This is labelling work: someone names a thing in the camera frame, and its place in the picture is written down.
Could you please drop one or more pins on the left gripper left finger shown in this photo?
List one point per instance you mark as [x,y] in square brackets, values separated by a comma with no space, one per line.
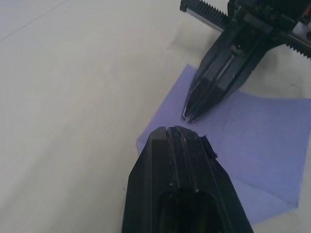
[150,184]

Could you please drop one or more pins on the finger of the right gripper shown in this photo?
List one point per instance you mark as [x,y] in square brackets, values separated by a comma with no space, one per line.
[240,70]
[209,72]

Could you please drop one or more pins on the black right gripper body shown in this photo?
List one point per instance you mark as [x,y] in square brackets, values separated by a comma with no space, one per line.
[255,14]

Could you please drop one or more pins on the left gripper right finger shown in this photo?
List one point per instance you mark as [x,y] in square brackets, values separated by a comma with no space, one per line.
[213,194]

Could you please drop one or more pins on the purple paper sheet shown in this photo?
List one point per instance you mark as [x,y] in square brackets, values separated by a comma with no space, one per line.
[255,145]

